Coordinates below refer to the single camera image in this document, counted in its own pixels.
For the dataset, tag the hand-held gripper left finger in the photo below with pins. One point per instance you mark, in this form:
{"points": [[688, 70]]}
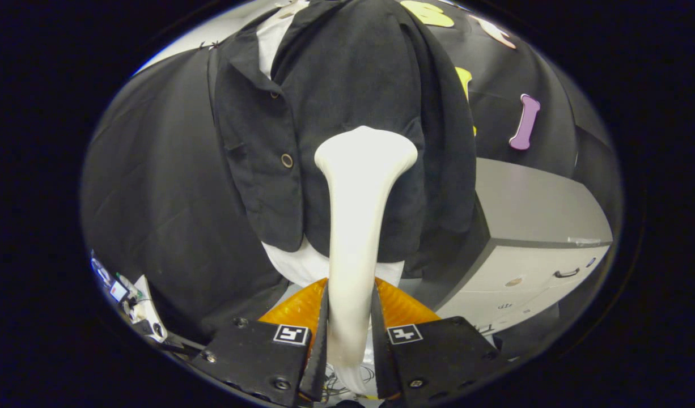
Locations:
{"points": [[319, 351]]}

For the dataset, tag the white garment steamer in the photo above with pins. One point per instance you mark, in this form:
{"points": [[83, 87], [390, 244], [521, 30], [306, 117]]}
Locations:
{"points": [[356, 226]]}

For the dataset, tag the grey cabinet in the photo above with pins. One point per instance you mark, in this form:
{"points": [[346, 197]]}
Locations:
{"points": [[529, 204]]}

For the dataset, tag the black jacket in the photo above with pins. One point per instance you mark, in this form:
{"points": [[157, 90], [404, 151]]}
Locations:
{"points": [[347, 73]]}

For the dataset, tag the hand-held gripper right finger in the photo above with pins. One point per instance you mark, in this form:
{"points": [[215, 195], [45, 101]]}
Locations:
{"points": [[380, 357]]}

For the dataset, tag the white clothes hanger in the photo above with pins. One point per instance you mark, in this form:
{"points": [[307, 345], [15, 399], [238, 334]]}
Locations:
{"points": [[291, 7]]}

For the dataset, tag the white desk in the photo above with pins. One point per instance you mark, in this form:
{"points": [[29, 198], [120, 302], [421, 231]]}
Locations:
{"points": [[146, 306]]}

